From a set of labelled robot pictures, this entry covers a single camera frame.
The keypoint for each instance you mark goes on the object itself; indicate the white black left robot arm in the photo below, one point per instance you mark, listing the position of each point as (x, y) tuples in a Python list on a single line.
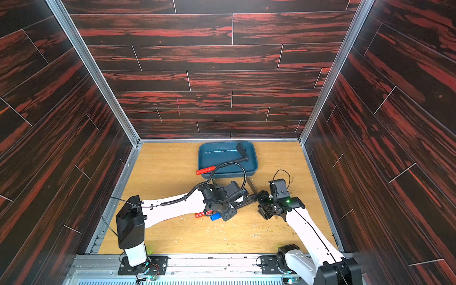
[(136, 215)]

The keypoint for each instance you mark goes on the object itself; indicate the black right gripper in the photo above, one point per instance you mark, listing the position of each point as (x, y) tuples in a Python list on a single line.
[(266, 203)]

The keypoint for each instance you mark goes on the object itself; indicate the chrome hoe blue grip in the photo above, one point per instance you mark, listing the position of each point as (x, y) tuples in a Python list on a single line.
[(215, 216)]

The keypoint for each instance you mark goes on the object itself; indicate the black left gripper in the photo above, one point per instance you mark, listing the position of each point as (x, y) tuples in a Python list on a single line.
[(228, 217)]

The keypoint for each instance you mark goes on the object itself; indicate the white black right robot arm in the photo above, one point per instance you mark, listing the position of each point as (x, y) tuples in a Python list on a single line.
[(325, 265)]

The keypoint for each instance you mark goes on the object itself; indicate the teal plastic storage box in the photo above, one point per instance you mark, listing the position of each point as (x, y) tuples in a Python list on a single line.
[(213, 154)]

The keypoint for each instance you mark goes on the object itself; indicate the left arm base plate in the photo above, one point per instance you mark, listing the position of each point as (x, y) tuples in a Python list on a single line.
[(155, 265)]

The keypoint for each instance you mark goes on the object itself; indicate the grey hoe red grip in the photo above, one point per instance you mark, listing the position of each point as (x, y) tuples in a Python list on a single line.
[(252, 198), (224, 164)]

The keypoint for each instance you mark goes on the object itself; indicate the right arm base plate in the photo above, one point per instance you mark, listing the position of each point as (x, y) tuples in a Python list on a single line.
[(276, 265)]

